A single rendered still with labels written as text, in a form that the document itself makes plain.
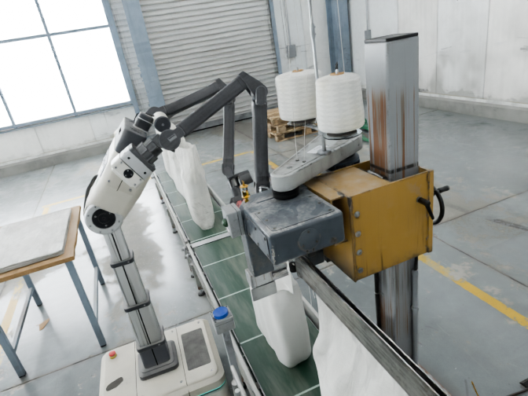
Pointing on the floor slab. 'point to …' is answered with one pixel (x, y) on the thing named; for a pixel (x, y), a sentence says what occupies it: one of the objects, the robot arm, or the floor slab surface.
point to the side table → (72, 281)
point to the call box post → (230, 351)
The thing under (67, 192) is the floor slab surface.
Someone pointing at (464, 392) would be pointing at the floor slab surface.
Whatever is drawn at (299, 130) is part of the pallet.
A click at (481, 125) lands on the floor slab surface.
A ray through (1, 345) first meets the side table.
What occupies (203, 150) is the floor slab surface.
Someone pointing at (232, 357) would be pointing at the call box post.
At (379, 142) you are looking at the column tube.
